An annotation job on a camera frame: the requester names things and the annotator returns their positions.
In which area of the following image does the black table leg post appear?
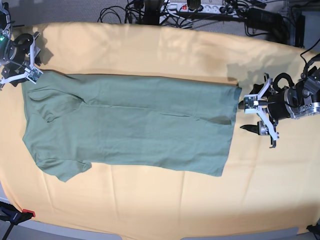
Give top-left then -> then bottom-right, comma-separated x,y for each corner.
142,0 -> 163,26

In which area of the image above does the blue red clamp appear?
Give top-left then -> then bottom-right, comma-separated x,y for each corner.
0,201 -> 36,240

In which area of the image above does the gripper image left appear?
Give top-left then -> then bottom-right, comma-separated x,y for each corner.
1,34 -> 40,78

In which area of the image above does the green T-shirt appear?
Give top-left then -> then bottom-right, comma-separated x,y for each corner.
22,71 -> 242,182

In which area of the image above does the white power strip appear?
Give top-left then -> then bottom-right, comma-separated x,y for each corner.
166,1 -> 236,16

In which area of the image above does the black power adapter brick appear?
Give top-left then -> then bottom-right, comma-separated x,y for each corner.
246,8 -> 283,30

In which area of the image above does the yellow table cloth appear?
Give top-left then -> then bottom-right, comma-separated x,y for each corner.
0,22 -> 320,240

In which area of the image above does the black clamp right corner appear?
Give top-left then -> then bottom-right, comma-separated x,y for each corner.
306,223 -> 320,236

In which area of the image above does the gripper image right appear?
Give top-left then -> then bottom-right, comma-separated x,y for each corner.
238,90 -> 291,135

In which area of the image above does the black box right background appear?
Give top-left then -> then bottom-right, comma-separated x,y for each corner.
294,14 -> 306,48

